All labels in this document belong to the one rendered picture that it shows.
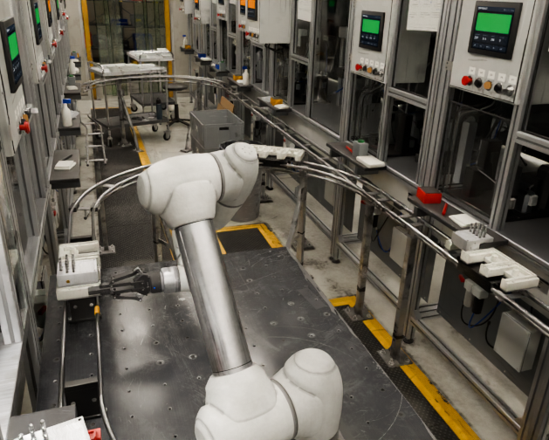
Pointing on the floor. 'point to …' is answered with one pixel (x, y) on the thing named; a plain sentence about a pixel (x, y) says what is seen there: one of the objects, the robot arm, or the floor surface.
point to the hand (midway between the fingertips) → (99, 289)
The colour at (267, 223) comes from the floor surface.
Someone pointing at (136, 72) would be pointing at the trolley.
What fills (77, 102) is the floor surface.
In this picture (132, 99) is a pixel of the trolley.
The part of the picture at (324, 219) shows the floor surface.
